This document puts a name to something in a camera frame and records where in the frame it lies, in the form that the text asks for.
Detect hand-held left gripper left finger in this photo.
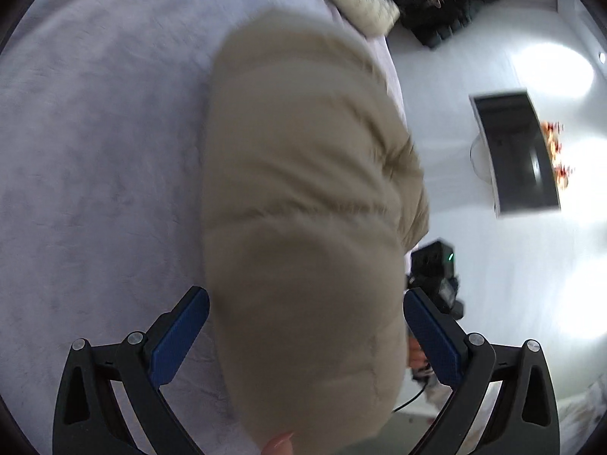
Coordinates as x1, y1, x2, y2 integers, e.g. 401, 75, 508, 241
52, 286, 211, 455

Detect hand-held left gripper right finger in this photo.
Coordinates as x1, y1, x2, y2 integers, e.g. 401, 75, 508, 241
403, 287, 560, 455

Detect beige puffer jacket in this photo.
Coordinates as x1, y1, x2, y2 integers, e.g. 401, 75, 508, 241
199, 9, 431, 455

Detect black hanging clothes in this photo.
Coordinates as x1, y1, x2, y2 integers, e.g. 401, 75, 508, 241
379, 0, 508, 50

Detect person's right hand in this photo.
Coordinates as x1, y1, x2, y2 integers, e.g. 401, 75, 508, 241
409, 339, 431, 373

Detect person's left hand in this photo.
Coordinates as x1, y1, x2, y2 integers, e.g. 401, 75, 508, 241
261, 430, 295, 455

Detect round white stand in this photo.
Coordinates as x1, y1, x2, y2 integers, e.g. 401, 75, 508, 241
469, 133, 496, 183

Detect dark flat screen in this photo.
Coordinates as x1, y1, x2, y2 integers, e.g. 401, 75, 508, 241
469, 89, 563, 219

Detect red flowers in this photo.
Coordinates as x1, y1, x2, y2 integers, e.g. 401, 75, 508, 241
541, 121, 574, 190

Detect lilac bed blanket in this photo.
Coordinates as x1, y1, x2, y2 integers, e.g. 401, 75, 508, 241
0, 0, 409, 455

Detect black cable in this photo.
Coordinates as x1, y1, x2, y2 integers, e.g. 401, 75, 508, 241
391, 374, 434, 413

